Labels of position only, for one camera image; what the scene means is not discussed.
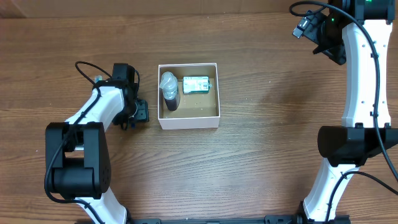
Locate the dark bottle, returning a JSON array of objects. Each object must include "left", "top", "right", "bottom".
[{"left": 159, "top": 72, "right": 180, "bottom": 111}]

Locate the green soap bar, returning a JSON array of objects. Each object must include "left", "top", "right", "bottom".
[{"left": 182, "top": 77, "right": 213, "bottom": 94}]

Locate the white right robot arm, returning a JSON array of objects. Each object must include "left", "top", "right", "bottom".
[{"left": 294, "top": 0, "right": 397, "bottom": 223}]

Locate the green white toothbrush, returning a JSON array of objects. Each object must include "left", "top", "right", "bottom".
[{"left": 94, "top": 75, "right": 103, "bottom": 83}]

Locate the white cardboard box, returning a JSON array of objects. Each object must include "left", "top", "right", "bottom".
[{"left": 157, "top": 63, "right": 221, "bottom": 129}]

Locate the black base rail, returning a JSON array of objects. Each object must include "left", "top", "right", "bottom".
[{"left": 74, "top": 213, "right": 351, "bottom": 224}]

